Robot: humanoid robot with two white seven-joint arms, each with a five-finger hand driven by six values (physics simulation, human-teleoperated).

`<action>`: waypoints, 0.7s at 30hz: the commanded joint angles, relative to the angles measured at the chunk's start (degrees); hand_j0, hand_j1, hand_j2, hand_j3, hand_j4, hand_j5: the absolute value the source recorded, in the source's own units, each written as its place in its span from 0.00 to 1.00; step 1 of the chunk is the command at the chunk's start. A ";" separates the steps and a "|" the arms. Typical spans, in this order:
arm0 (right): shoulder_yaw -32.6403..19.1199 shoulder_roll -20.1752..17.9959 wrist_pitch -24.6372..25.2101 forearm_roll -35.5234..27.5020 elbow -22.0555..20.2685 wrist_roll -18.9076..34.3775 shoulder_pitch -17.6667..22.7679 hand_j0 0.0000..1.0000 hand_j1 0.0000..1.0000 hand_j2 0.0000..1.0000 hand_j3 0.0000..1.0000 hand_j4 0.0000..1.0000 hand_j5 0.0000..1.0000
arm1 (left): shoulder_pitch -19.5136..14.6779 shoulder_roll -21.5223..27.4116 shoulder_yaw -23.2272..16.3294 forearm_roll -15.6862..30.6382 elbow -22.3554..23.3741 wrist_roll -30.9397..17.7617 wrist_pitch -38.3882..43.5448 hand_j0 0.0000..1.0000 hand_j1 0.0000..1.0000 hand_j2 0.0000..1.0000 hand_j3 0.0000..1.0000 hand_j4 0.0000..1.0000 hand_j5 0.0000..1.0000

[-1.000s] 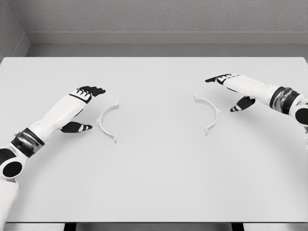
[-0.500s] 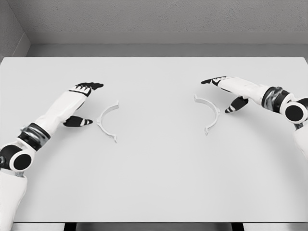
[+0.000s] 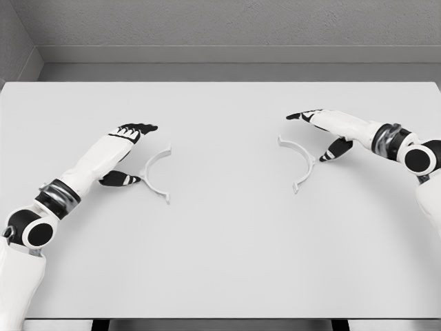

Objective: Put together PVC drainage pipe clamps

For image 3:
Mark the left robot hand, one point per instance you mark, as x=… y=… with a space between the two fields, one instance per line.
x=107 y=151

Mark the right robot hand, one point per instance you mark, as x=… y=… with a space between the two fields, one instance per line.
x=339 y=122

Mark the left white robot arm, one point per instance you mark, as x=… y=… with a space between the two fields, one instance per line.
x=32 y=232

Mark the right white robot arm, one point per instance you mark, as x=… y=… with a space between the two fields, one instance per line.
x=418 y=158

